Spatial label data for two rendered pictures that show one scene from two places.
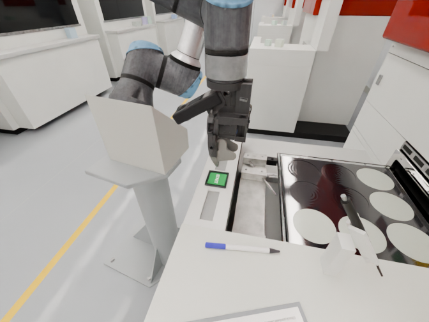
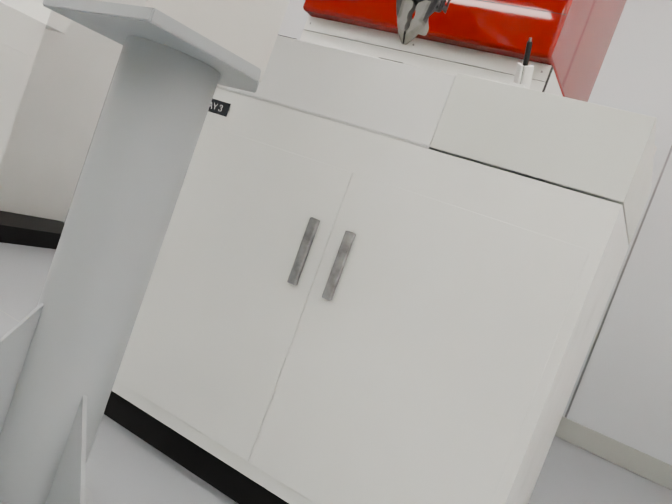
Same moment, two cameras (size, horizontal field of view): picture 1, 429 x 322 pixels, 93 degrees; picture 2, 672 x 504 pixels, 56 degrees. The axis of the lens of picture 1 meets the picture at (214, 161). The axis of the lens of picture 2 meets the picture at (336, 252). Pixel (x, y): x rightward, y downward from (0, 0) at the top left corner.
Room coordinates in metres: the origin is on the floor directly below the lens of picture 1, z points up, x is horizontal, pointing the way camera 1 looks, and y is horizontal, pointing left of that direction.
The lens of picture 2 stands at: (0.06, 1.24, 0.65)
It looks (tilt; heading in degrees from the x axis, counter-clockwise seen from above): 4 degrees down; 285
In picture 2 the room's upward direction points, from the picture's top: 20 degrees clockwise
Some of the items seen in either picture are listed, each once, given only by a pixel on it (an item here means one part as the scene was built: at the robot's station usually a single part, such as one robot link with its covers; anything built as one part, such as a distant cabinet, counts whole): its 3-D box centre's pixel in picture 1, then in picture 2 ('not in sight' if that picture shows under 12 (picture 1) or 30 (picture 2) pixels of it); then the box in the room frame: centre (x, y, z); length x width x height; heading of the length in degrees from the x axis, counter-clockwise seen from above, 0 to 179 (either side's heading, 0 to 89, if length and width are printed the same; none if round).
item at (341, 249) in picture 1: (353, 249); (516, 94); (0.16, -0.22, 1.03); 0.06 x 0.04 x 0.13; 78
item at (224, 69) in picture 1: (226, 66); not in sight; (0.40, -0.02, 1.24); 0.08 x 0.08 x 0.05
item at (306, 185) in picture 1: (347, 199); not in sight; (0.38, -0.37, 0.90); 0.34 x 0.34 x 0.01; 78
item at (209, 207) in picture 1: (223, 169); (330, 87); (0.52, -0.03, 0.89); 0.55 x 0.09 x 0.14; 168
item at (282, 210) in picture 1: (281, 190); not in sight; (0.42, -0.20, 0.90); 0.38 x 0.01 x 0.01; 168
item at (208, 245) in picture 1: (242, 248); not in sight; (0.20, -0.05, 0.97); 0.14 x 0.01 x 0.01; 85
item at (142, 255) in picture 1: (144, 211); (43, 264); (0.72, 0.39, 0.41); 0.51 x 0.44 x 0.82; 67
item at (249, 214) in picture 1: (251, 197); not in sight; (0.42, -0.11, 0.87); 0.36 x 0.08 x 0.03; 168
